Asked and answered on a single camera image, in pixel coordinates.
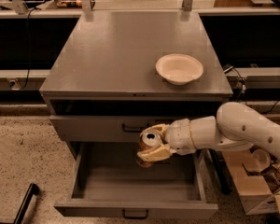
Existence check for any cardboard box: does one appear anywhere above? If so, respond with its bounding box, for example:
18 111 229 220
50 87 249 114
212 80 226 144
221 116 280 224

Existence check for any black cable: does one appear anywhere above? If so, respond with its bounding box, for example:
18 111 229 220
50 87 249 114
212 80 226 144
223 64 280 115
20 7 38 91

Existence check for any orange soda can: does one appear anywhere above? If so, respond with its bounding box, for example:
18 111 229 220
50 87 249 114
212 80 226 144
135 130 161 168

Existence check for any black floor leg right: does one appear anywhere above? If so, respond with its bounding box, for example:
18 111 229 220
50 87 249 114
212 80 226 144
209 149 231 195

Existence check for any black cable left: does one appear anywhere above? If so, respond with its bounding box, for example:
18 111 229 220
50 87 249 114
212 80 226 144
20 7 38 91

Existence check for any white cup in box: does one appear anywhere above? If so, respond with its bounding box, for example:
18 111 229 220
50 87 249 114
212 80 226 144
252 148 271 173

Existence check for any dark crumpled bag in box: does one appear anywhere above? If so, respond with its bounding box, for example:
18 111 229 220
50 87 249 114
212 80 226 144
261 163 280 195

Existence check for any grey open middle drawer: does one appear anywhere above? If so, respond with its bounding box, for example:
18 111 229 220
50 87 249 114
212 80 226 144
55 143 217 219

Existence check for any white paper bowl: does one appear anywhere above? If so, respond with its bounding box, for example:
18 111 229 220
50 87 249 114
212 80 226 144
155 54 203 85

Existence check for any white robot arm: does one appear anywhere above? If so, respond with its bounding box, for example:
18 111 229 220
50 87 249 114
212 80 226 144
137 102 280 162

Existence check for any black cable right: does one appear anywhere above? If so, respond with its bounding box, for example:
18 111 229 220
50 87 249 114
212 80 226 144
223 64 280 115

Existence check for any grey upper drawer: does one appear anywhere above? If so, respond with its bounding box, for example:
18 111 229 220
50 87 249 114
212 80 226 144
50 116 177 143

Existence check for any grey drawer cabinet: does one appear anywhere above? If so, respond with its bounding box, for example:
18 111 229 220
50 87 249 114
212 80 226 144
40 11 232 154

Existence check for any black bar on floor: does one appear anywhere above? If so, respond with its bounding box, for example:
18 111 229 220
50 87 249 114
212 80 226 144
13 183 39 224

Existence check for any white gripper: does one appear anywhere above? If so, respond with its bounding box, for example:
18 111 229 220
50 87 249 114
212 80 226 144
137 119 196 162

